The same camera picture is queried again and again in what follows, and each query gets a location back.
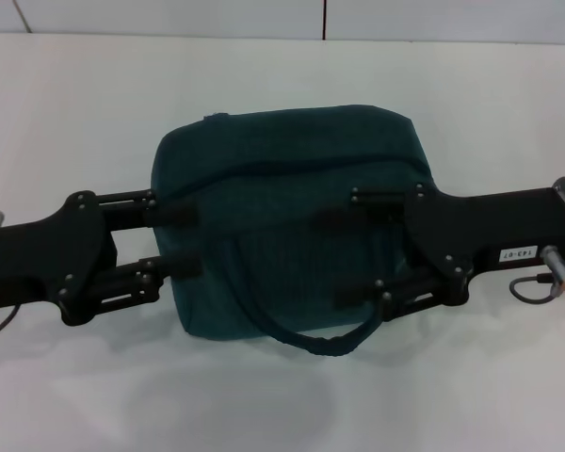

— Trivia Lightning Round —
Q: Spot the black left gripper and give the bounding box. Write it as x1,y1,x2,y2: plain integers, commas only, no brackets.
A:
0,186,204,327

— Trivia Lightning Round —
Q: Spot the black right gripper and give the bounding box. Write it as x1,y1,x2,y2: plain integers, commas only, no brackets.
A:
309,181,565,324

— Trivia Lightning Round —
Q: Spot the dark teal insulated lunch bag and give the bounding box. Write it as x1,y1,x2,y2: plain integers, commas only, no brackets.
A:
149,102,438,360

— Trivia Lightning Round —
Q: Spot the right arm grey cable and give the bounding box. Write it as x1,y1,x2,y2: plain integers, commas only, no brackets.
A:
508,243,565,307

